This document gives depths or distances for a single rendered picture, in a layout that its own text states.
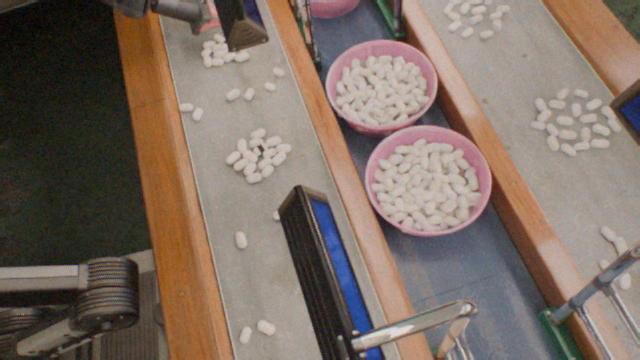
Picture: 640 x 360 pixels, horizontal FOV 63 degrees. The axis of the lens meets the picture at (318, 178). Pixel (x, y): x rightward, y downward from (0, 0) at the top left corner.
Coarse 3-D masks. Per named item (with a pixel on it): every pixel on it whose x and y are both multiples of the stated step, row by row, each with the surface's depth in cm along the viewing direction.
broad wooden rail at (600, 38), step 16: (544, 0) 136; (560, 0) 134; (576, 0) 133; (592, 0) 133; (560, 16) 132; (576, 16) 131; (592, 16) 130; (608, 16) 130; (576, 32) 128; (592, 32) 128; (608, 32) 127; (624, 32) 127; (592, 48) 125; (608, 48) 125; (624, 48) 125; (592, 64) 125; (608, 64) 123; (624, 64) 122; (608, 80) 121; (624, 80) 120
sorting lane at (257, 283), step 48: (192, 48) 141; (192, 96) 133; (240, 96) 132; (288, 96) 130; (192, 144) 126; (288, 144) 124; (240, 192) 118; (288, 192) 117; (336, 192) 116; (240, 288) 108; (288, 288) 107; (288, 336) 102
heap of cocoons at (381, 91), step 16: (352, 64) 133; (368, 64) 133; (384, 64) 134; (400, 64) 132; (352, 80) 131; (368, 80) 132; (384, 80) 132; (400, 80) 131; (416, 80) 130; (336, 96) 131; (352, 96) 128; (368, 96) 129; (384, 96) 128; (400, 96) 128; (416, 96) 128; (352, 112) 125; (368, 112) 126; (384, 112) 127; (400, 112) 125; (416, 112) 126
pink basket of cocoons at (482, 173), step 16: (416, 128) 119; (432, 128) 119; (384, 144) 118; (400, 144) 121; (448, 144) 120; (464, 144) 117; (480, 160) 114; (368, 176) 115; (480, 176) 115; (368, 192) 112; (480, 192) 113; (480, 208) 108; (464, 224) 106
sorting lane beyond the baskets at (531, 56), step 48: (432, 0) 141; (528, 0) 138; (480, 48) 132; (528, 48) 130; (576, 48) 129; (480, 96) 125; (528, 96) 124; (528, 144) 117; (624, 144) 115; (576, 192) 111; (624, 192) 110; (576, 240) 106; (624, 336) 96
